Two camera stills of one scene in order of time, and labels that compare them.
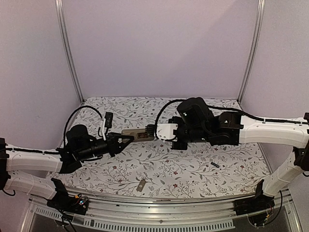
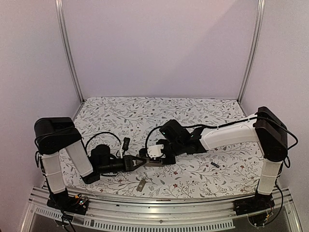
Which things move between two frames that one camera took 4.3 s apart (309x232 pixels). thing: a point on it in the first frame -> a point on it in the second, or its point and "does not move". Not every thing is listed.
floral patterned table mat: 152,167 does not move
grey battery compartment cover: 141,185 does not move
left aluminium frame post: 60,13 does not move
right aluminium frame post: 255,50 does not move
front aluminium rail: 132,209 does not move
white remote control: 138,134 -> 153,164
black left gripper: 113,146 -> 128,164
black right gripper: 178,147 -> 170,162
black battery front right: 215,164 does not move
